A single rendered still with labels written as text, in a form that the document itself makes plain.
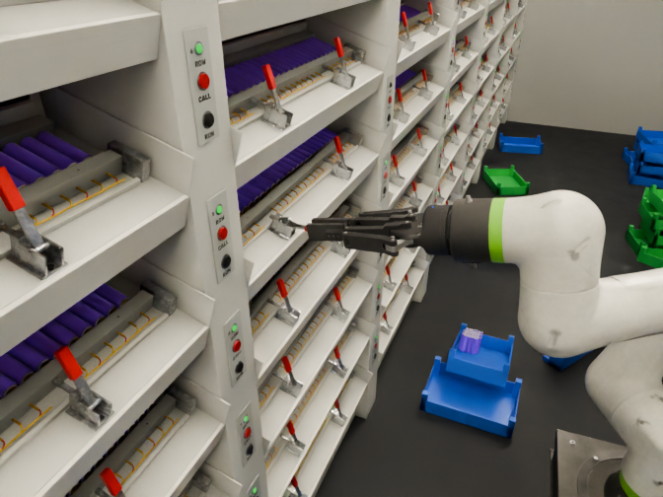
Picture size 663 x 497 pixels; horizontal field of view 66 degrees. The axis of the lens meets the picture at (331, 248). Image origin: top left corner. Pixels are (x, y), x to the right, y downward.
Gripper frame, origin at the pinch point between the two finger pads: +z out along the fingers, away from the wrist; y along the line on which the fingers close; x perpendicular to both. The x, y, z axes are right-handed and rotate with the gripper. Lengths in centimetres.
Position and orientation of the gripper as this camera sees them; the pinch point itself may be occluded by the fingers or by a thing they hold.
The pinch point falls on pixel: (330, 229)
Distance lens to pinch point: 84.8
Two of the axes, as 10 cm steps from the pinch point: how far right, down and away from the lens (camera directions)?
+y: 4.0, -4.7, 7.9
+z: -9.0, -0.2, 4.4
